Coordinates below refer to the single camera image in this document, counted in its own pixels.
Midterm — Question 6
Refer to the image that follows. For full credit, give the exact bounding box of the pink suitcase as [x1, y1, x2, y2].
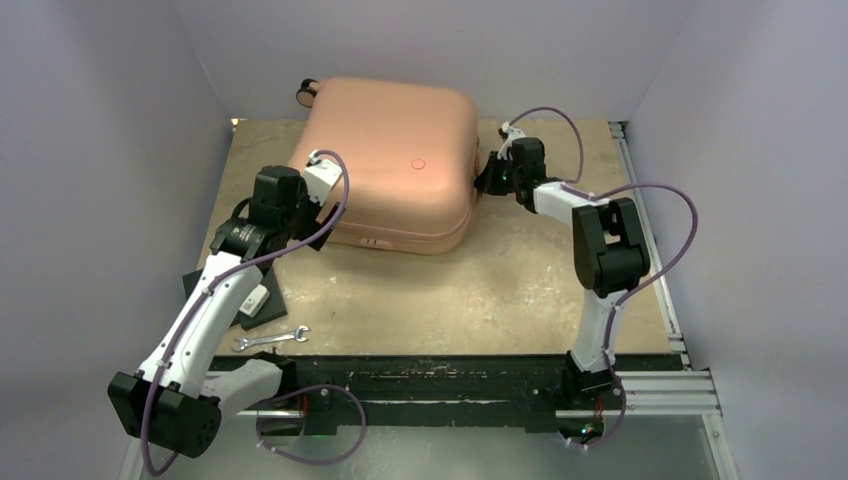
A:
[289, 77, 481, 255]

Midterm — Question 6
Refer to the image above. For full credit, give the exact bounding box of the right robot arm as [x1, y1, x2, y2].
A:
[474, 137, 650, 407]

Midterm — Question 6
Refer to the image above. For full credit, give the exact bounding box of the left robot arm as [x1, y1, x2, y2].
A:
[107, 159, 349, 458]

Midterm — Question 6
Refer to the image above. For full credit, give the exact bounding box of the black flat notebook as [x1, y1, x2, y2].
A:
[182, 267, 288, 331]

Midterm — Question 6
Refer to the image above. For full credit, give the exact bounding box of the white square device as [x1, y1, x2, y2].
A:
[239, 284, 270, 318]

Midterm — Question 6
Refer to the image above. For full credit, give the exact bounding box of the silver wrench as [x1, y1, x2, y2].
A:
[231, 325, 311, 352]

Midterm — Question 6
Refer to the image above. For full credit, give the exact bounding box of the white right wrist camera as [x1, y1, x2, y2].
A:
[497, 121, 527, 160]

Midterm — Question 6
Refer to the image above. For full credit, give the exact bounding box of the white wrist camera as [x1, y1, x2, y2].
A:
[497, 121, 527, 160]
[302, 150, 344, 206]

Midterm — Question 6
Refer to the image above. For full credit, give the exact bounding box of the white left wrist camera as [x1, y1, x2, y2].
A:
[302, 150, 344, 206]

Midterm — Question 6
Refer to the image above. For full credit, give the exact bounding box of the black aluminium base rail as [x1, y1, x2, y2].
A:
[240, 354, 720, 441]

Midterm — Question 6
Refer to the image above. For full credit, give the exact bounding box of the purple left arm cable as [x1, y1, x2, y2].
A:
[140, 149, 368, 478]

